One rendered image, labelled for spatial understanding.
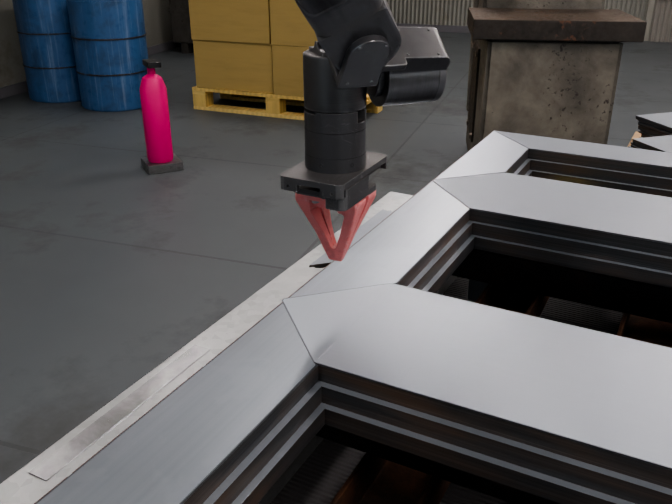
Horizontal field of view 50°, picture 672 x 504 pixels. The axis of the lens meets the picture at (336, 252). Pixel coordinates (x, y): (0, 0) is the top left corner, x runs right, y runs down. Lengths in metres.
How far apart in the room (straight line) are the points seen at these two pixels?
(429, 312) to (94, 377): 1.65
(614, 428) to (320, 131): 0.35
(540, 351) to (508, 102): 2.81
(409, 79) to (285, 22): 4.30
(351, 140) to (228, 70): 4.60
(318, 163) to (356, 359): 0.18
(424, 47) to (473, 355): 0.28
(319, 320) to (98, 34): 4.76
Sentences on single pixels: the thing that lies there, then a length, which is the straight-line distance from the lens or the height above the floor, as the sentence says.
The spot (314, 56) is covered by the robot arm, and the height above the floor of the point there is 1.13.
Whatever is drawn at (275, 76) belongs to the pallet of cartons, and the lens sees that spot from 5.05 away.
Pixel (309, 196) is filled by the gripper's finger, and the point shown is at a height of 1.00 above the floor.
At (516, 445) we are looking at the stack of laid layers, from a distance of 0.62.
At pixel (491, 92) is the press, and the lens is 3.45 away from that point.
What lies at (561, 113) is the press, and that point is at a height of 0.44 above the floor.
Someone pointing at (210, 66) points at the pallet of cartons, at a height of 0.32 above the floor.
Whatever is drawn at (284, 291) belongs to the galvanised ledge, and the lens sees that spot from 1.20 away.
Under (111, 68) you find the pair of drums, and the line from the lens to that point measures 5.42.
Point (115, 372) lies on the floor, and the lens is 2.30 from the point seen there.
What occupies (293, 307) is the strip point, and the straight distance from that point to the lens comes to 0.75.
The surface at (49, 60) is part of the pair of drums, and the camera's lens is 5.85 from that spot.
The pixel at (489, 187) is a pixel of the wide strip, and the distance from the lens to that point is 1.12.
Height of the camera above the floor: 1.24
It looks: 25 degrees down
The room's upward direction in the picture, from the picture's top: straight up
